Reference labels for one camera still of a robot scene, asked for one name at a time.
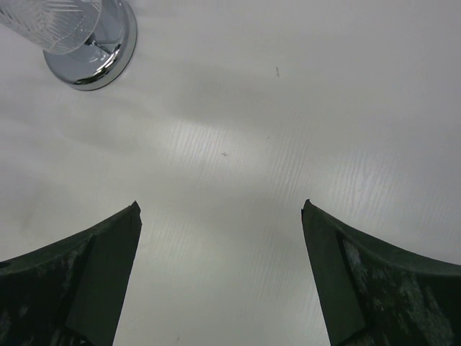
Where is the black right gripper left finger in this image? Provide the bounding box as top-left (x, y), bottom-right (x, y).
top-left (1, 203), bottom-right (141, 345)

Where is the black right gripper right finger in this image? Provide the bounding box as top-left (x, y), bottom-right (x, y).
top-left (301, 200), bottom-right (460, 345)

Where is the ribbed clear wine glass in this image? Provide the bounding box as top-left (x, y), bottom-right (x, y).
top-left (1, 0), bottom-right (102, 55)

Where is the chrome wine glass rack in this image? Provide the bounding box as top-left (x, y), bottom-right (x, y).
top-left (44, 1), bottom-right (138, 92)

